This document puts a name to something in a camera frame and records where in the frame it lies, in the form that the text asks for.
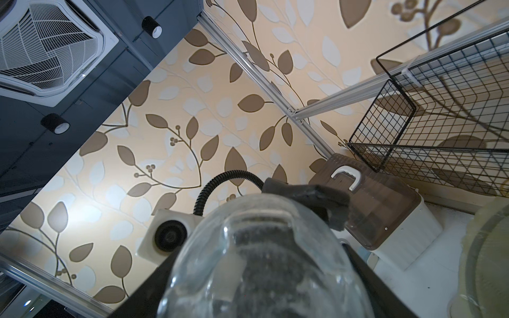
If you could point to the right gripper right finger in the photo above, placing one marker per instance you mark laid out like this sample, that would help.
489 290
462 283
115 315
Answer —
384 302

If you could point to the back wire basket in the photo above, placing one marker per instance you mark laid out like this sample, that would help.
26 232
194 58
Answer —
443 118

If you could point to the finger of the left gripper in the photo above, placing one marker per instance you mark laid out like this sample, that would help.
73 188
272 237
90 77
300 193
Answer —
329 204

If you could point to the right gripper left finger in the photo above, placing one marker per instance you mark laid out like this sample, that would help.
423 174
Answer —
145 300

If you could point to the yellow trash bag liner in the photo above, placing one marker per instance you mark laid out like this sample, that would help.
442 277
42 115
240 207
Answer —
483 272

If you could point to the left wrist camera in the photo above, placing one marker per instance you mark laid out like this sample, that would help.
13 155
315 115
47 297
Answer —
168 231

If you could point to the black ceiling spotlight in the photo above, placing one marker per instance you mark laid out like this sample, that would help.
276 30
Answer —
152 27
55 123

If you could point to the jar with beige lid back-right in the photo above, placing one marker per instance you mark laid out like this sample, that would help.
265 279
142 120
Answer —
263 255

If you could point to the brown lidded storage box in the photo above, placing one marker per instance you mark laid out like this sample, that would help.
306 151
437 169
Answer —
387 217

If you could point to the ceiling air conditioner vent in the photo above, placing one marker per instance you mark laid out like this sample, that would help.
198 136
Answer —
48 48

